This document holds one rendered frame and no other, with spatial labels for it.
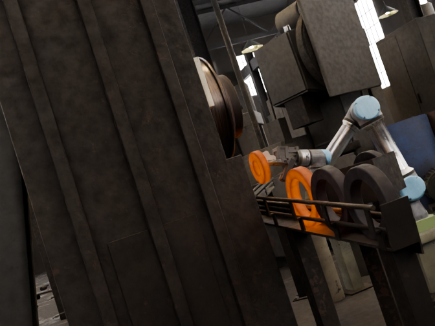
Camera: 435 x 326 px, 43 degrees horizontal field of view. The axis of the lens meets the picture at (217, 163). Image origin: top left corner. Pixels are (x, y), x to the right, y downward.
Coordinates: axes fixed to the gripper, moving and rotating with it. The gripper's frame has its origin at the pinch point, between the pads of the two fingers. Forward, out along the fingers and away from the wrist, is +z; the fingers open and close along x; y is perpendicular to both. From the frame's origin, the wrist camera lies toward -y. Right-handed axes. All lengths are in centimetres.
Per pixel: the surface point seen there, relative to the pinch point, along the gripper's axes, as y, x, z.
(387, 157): -9, 71, -22
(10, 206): -14, -14, 109
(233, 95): 24.7, 26.3, 17.9
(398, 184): -19, 70, -26
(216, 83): 27, 34, 27
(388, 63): 178, -371, -317
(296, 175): -17, 87, 19
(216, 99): 20.7, 34.8, 27.5
